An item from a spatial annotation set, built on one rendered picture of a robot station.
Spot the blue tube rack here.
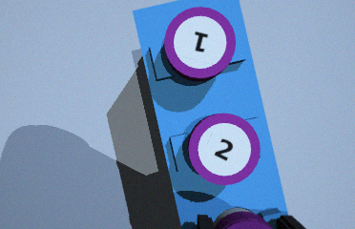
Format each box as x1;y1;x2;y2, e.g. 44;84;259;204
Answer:
133;0;288;229

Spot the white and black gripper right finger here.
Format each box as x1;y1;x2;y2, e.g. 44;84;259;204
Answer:
277;216;306;229

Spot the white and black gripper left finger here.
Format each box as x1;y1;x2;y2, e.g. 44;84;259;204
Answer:
198;215;215;229

